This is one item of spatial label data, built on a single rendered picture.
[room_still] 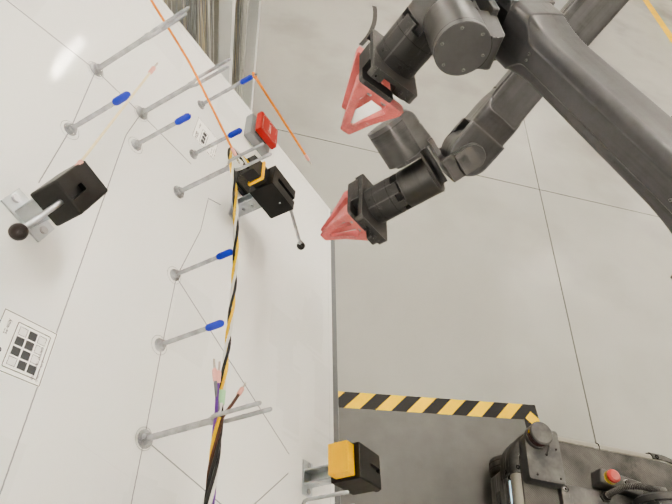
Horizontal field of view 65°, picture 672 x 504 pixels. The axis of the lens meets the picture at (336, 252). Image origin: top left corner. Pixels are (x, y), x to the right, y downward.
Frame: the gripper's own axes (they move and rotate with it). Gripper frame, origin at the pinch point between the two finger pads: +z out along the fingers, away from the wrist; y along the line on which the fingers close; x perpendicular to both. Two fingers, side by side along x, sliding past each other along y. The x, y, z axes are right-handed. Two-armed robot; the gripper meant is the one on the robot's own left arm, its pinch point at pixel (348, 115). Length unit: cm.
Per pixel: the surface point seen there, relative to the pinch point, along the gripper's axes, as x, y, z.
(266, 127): -3.6, -19.6, 20.0
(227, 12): -17, -56, 22
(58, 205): -23.4, 28.8, 7.0
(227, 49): -14, -56, 30
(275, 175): -2.6, 0.0, 14.1
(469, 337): 121, -66, 82
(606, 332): 178, -79, 54
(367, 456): 21.9, 30.6, 24.1
